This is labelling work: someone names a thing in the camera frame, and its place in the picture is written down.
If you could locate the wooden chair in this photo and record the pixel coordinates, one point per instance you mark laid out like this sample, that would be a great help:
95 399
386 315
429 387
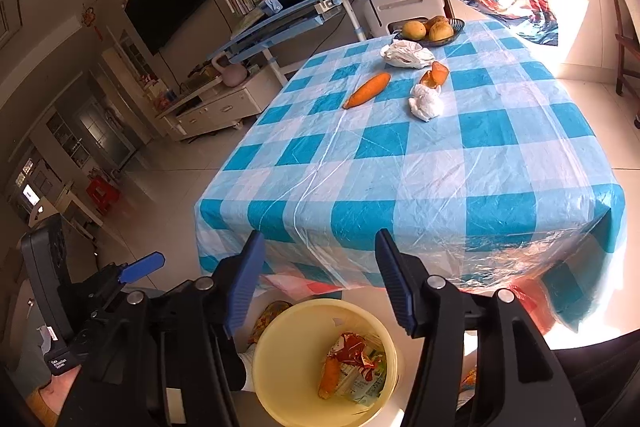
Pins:
622 42

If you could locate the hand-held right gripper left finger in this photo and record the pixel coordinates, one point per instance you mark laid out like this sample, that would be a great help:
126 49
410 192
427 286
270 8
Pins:
245 287

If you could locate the dark fruit bowl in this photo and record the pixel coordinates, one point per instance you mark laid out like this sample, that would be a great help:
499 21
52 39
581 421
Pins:
457 29

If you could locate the white floor appliance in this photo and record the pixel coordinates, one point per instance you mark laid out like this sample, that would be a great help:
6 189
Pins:
405 2

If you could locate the yellow mango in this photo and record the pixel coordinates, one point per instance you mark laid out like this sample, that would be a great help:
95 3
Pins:
441 33
414 30
436 21

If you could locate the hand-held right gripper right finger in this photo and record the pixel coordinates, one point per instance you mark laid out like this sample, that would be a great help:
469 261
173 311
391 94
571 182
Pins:
397 287

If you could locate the white tissue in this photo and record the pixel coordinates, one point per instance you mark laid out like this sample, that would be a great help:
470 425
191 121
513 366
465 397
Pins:
425 104

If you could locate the white plastic bag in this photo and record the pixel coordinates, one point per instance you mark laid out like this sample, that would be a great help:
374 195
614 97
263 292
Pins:
407 54

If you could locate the person's left forearm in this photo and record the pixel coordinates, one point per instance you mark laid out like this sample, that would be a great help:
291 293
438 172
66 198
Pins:
50 399

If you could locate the blue checkered tablecloth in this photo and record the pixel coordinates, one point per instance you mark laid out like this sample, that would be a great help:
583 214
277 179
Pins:
400 187

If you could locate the red knot wall ornament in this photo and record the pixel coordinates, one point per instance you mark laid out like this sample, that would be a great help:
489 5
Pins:
93 22

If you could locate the red snack wrapper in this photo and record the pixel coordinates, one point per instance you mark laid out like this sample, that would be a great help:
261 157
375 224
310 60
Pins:
355 347

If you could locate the blue study desk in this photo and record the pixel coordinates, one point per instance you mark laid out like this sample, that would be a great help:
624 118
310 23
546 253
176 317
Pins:
280 19

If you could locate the glass panel door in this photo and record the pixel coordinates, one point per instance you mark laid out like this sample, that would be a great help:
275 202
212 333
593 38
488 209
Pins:
107 134

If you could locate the yellow plastic bucket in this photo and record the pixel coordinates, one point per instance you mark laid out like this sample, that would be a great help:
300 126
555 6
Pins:
290 357

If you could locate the red plastic stool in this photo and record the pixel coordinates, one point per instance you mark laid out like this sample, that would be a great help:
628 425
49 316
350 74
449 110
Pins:
102 194

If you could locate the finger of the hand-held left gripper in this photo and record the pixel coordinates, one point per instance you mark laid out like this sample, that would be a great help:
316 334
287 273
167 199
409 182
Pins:
142 266

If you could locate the orange carrot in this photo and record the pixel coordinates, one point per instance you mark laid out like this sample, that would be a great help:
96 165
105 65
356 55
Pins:
367 90
330 377

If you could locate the pink kettlebell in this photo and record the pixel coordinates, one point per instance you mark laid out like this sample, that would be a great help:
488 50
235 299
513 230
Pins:
232 74

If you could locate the light blue case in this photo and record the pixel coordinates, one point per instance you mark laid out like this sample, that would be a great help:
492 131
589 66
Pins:
271 5

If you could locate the cream television stand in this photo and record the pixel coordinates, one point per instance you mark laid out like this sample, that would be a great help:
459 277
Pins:
215 107

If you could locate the orange peel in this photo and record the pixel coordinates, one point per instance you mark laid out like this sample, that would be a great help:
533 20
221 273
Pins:
436 74

